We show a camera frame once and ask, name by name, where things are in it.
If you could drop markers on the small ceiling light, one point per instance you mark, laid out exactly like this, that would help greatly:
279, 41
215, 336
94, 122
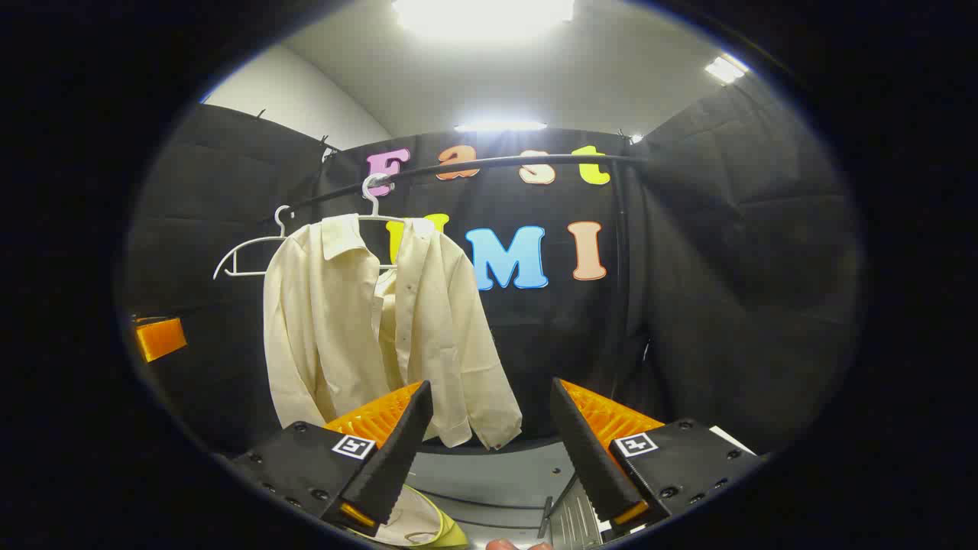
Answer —
724, 70

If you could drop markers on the long ceiling light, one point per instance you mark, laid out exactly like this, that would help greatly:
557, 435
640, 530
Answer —
500, 126

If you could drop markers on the large ceiling light panel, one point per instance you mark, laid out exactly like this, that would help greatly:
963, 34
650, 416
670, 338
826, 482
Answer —
481, 15

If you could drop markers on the black clothes rack rail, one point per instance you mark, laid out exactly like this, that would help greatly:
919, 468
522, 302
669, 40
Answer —
535, 160

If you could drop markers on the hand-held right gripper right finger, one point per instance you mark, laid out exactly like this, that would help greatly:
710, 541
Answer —
588, 458

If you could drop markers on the ribbed grey metal object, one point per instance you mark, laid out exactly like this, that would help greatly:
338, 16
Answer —
573, 523

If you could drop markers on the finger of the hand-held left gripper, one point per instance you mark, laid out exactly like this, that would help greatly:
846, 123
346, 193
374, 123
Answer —
160, 338

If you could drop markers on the black backdrop cloth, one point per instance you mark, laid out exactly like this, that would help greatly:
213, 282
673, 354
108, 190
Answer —
726, 267

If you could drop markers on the cream button-up shirt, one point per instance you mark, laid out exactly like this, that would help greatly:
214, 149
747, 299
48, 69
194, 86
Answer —
336, 328

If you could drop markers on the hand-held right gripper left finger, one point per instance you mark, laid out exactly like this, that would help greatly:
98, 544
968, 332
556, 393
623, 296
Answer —
397, 458

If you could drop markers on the white plastic clothes hanger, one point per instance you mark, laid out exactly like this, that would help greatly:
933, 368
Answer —
372, 200
256, 241

